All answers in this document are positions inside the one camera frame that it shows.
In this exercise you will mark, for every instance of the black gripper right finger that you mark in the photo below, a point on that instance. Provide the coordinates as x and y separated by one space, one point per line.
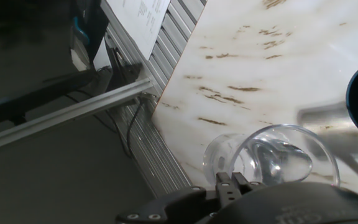
228 188

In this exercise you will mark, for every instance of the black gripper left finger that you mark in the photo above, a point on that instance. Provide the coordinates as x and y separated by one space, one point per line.
172 208

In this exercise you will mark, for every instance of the clear glass mug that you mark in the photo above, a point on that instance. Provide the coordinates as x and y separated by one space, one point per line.
278 158

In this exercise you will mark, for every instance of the white marble pattern board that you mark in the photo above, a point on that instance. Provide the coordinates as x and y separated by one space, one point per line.
275 77

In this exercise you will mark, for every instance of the black computer monitor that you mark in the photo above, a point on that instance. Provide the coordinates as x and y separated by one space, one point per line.
26 102

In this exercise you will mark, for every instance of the white printed paper sheets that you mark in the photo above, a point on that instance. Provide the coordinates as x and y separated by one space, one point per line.
141 21

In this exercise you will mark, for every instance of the aluminium frame post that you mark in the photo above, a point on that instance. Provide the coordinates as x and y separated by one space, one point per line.
73 110

